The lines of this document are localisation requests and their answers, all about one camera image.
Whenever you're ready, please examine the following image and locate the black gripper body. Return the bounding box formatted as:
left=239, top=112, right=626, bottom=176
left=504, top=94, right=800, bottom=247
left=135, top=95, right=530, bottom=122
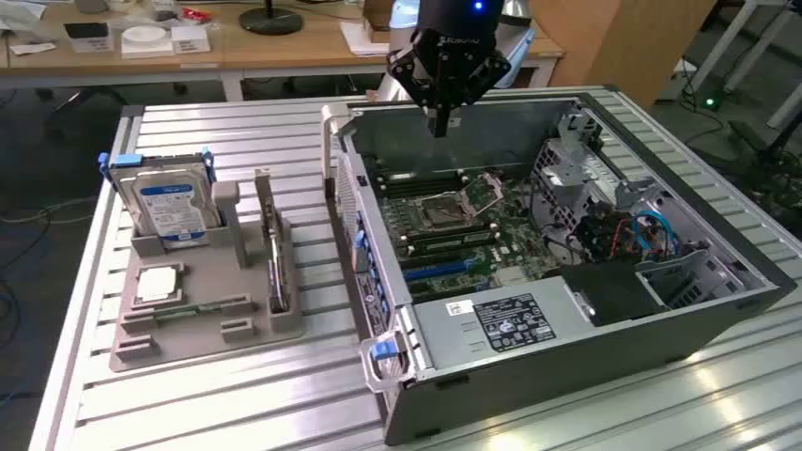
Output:
left=410, top=0, right=505, bottom=109

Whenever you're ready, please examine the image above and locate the green graphics card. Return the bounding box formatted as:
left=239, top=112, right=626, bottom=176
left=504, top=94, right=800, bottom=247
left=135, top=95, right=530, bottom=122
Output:
left=254, top=167, right=297, bottom=314

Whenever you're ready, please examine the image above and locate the white paper stack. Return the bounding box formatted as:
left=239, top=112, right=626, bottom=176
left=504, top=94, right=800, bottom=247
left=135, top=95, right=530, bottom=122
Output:
left=341, top=21, right=394, bottom=57

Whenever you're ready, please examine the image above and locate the cardboard box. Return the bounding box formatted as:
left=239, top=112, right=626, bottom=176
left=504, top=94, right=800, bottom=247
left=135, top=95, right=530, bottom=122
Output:
left=362, top=0, right=394, bottom=32

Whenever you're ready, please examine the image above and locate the wooden cabinet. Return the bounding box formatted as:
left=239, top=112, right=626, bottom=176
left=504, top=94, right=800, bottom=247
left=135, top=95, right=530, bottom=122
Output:
left=520, top=0, right=720, bottom=109

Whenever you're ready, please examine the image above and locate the black lamp base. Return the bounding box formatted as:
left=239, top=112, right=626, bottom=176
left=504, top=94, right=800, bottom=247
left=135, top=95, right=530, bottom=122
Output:
left=237, top=0, right=306, bottom=37

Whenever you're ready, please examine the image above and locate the perforated metal drive cage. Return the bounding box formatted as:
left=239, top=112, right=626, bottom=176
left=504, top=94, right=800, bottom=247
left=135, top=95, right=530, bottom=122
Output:
left=530, top=110, right=632, bottom=222

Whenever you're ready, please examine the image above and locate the metal socket cover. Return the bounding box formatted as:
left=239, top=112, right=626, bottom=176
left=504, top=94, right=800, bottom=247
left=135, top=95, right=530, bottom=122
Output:
left=461, top=171, right=506, bottom=215

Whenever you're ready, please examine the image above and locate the CPU socket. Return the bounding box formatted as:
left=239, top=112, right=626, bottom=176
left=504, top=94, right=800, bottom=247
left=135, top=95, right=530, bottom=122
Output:
left=418, top=190, right=478, bottom=234

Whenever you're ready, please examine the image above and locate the dark RAM stick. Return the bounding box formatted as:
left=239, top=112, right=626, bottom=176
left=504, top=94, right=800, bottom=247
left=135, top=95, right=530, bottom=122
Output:
left=410, top=227, right=497, bottom=255

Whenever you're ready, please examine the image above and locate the plain white box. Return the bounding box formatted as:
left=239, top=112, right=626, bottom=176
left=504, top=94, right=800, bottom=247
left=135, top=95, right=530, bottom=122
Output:
left=170, top=25, right=213, bottom=55

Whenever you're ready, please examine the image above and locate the green motherboard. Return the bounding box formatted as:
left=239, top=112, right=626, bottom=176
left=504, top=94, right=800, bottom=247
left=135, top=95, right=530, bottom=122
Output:
left=374, top=168, right=566, bottom=306

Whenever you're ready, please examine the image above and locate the blue expansion slot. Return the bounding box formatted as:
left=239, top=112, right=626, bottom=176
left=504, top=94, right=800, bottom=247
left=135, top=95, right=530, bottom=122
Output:
left=401, top=260, right=472, bottom=283

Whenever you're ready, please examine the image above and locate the white roll on box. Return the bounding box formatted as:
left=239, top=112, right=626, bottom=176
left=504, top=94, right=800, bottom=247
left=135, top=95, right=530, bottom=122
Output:
left=119, top=25, right=175, bottom=60

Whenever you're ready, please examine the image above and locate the black equipment stand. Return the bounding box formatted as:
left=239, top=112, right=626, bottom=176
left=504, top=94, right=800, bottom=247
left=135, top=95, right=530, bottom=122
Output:
left=726, top=84, right=802, bottom=208

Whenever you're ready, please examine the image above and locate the hard disk with blue label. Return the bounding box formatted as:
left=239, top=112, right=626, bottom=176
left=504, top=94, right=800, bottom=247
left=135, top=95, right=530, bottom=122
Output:
left=98, top=148, right=219, bottom=250

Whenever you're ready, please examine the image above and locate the black drive housing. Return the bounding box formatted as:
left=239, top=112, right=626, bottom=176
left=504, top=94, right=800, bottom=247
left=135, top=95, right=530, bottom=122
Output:
left=560, top=259, right=672, bottom=329

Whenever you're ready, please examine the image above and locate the metal disk bay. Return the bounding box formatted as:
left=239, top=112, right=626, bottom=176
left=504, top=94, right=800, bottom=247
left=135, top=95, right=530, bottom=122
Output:
left=634, top=246, right=753, bottom=312

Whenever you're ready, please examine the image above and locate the white box with black lid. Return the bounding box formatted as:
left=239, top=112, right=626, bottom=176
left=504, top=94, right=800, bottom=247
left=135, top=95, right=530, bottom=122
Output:
left=62, top=22, right=118, bottom=54

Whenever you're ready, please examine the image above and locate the grey parts rack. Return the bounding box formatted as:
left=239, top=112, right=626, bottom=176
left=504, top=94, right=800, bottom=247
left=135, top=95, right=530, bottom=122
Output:
left=110, top=180, right=309, bottom=375

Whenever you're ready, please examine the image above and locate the black office chair base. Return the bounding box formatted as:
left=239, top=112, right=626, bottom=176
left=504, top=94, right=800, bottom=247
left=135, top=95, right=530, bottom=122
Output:
left=34, top=84, right=190, bottom=140

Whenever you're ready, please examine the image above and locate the grey power supply unit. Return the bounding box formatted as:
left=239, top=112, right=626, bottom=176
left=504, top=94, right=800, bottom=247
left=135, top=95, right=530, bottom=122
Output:
left=401, top=275, right=594, bottom=372

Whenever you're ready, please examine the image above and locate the wooden desk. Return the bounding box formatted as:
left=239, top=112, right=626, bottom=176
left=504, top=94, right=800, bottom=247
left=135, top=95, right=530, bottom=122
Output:
left=0, top=0, right=566, bottom=103

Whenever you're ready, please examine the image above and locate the silver CPU chip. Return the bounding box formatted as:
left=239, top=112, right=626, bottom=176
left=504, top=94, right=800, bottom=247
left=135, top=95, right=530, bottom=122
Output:
left=134, top=267, right=181, bottom=304

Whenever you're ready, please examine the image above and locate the green RAM stick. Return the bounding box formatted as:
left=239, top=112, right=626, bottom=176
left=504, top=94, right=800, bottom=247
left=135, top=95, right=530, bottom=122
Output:
left=154, top=303, right=225, bottom=320

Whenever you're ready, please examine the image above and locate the clear plastic bag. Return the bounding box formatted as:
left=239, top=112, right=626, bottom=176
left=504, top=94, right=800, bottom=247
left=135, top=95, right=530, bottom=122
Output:
left=0, top=0, right=50, bottom=37

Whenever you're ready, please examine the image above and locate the black open PC case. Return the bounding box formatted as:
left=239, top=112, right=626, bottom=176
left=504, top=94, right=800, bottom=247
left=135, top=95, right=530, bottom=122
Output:
left=319, top=91, right=799, bottom=447

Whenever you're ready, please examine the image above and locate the white table frame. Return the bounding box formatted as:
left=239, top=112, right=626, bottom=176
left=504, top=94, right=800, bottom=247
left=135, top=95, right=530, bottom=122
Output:
left=689, top=0, right=802, bottom=128

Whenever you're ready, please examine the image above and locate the black wire bundle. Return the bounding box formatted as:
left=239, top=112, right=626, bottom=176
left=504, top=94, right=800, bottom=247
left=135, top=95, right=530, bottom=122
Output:
left=538, top=206, right=634, bottom=264

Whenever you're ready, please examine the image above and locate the blue wire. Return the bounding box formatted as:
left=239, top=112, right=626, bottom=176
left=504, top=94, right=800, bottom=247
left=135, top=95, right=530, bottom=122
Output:
left=630, top=210, right=684, bottom=260

